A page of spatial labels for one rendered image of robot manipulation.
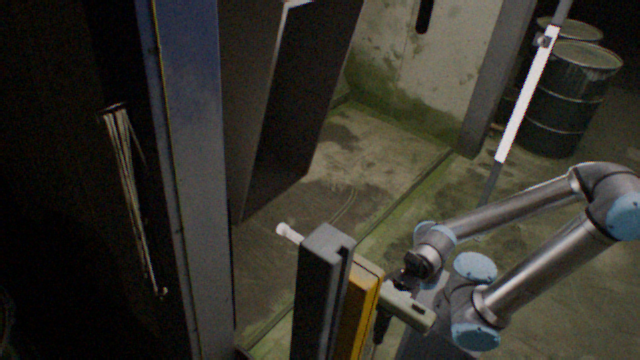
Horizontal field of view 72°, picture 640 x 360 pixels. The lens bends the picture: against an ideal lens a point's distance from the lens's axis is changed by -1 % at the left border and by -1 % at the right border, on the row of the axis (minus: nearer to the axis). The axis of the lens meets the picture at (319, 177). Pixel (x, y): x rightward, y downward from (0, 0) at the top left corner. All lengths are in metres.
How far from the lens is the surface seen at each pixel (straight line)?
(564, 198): 1.45
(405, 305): 1.13
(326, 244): 0.61
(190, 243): 1.20
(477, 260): 1.73
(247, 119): 1.84
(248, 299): 2.53
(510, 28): 3.52
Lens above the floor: 2.08
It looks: 38 degrees down
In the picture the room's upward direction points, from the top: 6 degrees clockwise
